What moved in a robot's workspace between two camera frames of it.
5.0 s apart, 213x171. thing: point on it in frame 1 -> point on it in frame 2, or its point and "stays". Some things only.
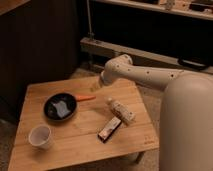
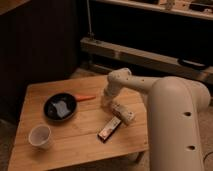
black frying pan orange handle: [62, 106] stays
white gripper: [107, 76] -> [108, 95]
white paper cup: [39, 137] stays
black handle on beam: [193, 64] stays
